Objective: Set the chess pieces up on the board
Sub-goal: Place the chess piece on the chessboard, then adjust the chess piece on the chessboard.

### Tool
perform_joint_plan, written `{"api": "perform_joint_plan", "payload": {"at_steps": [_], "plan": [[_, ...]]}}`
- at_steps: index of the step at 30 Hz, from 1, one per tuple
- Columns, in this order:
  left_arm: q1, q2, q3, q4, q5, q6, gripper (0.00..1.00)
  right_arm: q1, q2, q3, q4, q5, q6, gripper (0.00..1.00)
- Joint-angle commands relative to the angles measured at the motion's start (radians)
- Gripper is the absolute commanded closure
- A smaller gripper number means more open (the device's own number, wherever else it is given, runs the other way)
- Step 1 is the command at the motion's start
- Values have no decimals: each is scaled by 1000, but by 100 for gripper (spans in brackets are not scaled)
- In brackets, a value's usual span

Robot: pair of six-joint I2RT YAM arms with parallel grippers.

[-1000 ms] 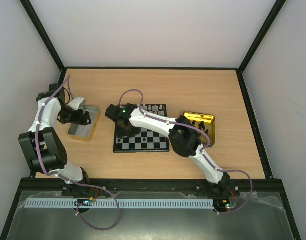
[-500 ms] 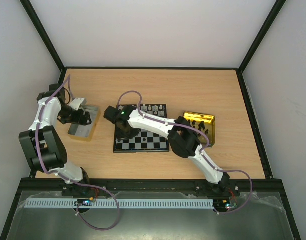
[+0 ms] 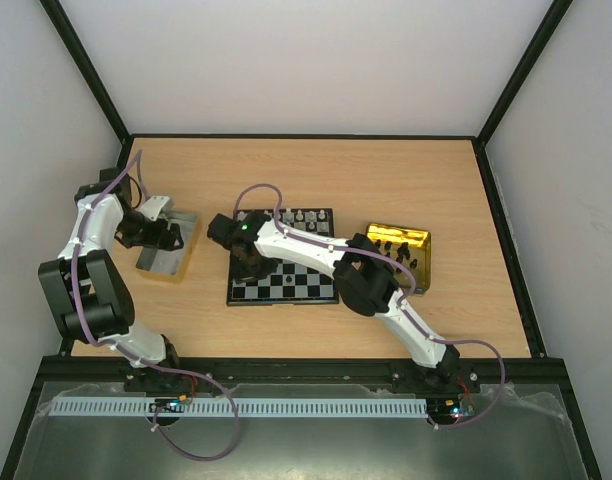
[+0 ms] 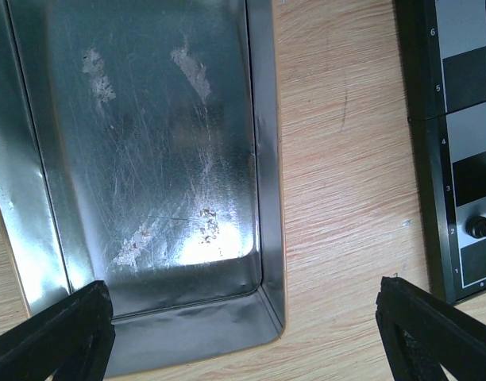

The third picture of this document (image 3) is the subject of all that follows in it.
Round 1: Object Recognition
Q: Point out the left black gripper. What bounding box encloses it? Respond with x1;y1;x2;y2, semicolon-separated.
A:
116;210;184;252

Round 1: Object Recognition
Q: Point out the silver gold tin lid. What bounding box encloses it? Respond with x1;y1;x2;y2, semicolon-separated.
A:
135;210;200;284

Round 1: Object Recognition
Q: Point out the black silver chess board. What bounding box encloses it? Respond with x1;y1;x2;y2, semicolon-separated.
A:
226;208;339;307

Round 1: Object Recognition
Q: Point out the gold tin with black pieces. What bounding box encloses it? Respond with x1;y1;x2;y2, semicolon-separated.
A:
366;223;432;296

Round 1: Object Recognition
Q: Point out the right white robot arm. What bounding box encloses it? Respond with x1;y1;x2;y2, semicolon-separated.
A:
207;211;460;392

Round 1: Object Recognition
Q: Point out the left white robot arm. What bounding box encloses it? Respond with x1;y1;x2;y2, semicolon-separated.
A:
38;168;186;372

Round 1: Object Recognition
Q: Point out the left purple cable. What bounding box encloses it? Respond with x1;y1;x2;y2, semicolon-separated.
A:
68;148;242;461

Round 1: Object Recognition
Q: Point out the purple cable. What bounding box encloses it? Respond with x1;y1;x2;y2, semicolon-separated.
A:
234;182;507;432
68;148;242;461

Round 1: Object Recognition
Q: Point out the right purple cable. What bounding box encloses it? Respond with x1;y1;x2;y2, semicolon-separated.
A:
234;182;507;432

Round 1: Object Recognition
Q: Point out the white slotted cable duct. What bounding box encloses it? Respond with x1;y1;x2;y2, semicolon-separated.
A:
48;396;427;419

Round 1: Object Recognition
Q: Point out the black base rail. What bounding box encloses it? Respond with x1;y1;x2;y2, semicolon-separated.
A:
35;355;571;396

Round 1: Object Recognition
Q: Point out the black aluminium frame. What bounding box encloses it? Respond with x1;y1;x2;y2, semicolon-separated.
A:
0;0;603;480

